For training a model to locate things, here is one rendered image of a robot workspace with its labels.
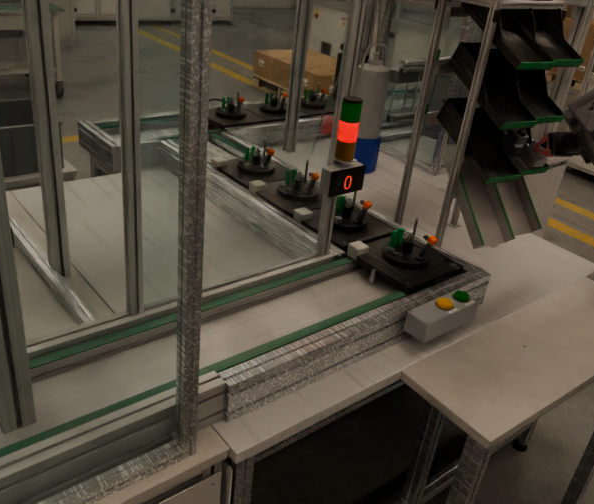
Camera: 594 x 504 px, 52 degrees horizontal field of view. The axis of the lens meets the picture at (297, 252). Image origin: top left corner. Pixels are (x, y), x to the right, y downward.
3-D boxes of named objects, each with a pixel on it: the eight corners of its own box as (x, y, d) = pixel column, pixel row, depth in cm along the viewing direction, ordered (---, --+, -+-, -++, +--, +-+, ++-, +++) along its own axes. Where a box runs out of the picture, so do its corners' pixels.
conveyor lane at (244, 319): (455, 297, 181) (463, 269, 176) (211, 405, 131) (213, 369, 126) (386, 255, 199) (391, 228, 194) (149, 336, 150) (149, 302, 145)
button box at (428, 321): (474, 319, 164) (480, 300, 161) (423, 344, 152) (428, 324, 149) (453, 306, 169) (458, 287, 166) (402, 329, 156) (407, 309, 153)
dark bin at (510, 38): (550, 70, 164) (568, 46, 158) (516, 70, 158) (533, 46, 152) (494, 7, 177) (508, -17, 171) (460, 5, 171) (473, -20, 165)
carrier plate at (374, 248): (462, 272, 176) (464, 265, 175) (407, 294, 162) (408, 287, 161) (401, 237, 192) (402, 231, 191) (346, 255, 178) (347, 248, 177)
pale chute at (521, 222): (531, 232, 196) (542, 228, 192) (502, 238, 190) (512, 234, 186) (503, 152, 202) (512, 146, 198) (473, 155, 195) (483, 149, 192)
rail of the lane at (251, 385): (482, 303, 179) (491, 271, 174) (227, 423, 127) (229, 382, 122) (467, 294, 183) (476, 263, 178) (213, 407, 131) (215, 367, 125)
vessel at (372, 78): (386, 137, 261) (402, 45, 243) (362, 141, 253) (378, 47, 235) (363, 127, 270) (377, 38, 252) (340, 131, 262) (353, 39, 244)
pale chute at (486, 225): (504, 243, 187) (515, 238, 184) (473, 249, 181) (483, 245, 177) (475, 159, 193) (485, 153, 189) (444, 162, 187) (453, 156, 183)
